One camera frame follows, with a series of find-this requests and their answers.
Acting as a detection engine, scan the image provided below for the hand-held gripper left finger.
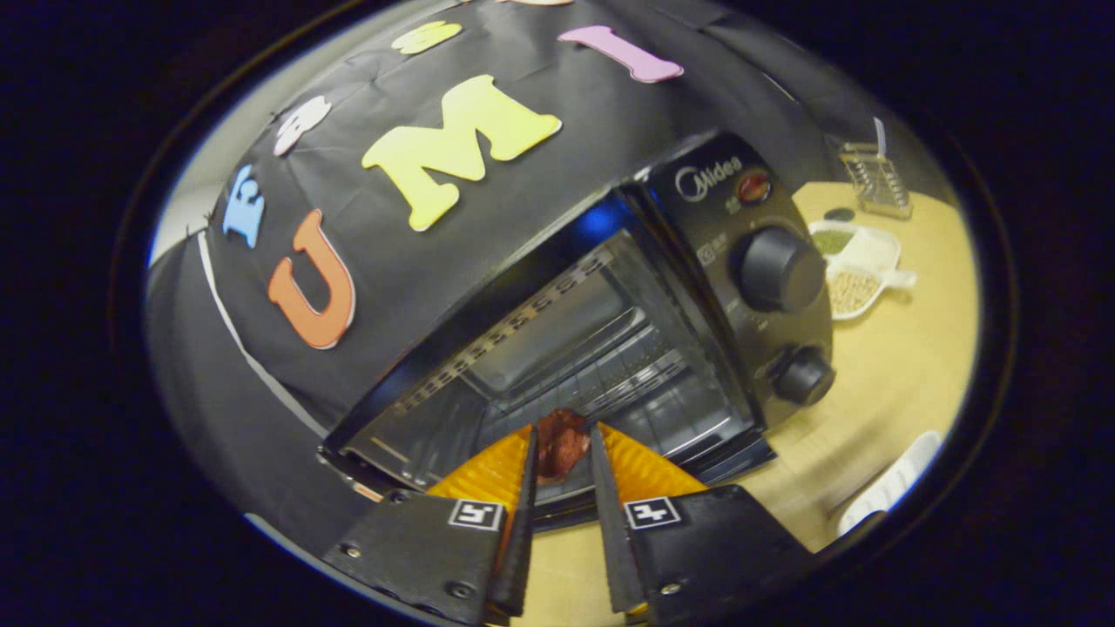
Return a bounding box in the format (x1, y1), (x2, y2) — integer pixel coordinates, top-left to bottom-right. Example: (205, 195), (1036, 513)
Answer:
(322, 424), (539, 626)

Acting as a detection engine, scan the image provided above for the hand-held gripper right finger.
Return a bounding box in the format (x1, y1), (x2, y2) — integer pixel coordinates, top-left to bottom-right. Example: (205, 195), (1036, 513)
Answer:
(590, 422), (820, 626)

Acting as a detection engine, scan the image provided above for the brown meat piece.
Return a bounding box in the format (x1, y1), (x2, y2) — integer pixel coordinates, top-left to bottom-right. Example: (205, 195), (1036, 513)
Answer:
(536, 408), (591, 486)

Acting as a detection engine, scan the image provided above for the black toaster oven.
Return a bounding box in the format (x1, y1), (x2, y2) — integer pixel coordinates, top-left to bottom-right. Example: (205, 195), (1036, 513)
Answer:
(318, 131), (837, 532)

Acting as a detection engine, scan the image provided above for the white ribbed tray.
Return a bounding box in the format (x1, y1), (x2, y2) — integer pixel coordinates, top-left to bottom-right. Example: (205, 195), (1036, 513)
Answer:
(836, 431), (943, 536)

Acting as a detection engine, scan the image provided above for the white divided grain dish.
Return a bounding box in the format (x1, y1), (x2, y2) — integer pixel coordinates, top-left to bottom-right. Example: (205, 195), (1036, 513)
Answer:
(808, 219), (917, 321)

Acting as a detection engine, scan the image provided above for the metal wire utensil holder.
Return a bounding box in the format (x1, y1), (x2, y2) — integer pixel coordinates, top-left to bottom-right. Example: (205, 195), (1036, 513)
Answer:
(839, 141), (913, 219)

